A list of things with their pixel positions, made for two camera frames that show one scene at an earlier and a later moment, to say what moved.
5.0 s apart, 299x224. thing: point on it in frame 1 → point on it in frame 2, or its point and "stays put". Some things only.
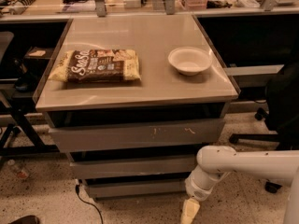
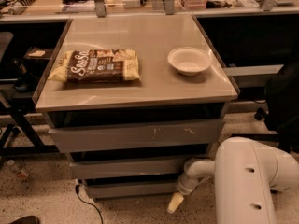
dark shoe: [27, 219] stays put
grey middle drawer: [134, 167] stays put
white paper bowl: [190, 61] stays put
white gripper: [199, 190] → [186, 186]
